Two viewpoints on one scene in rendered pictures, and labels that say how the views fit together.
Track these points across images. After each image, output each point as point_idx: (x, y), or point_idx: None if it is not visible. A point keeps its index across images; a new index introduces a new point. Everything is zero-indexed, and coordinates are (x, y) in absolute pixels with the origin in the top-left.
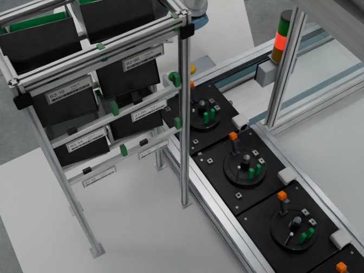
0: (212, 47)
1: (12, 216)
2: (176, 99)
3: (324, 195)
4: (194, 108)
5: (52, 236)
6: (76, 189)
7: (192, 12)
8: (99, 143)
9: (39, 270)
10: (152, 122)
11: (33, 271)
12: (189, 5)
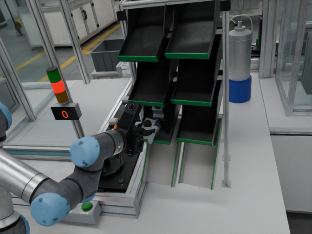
0: None
1: (275, 202)
2: (107, 185)
3: (109, 113)
4: (107, 168)
5: (250, 176)
6: (218, 195)
7: (16, 211)
8: None
9: (266, 164)
10: None
11: (269, 165)
12: (12, 207)
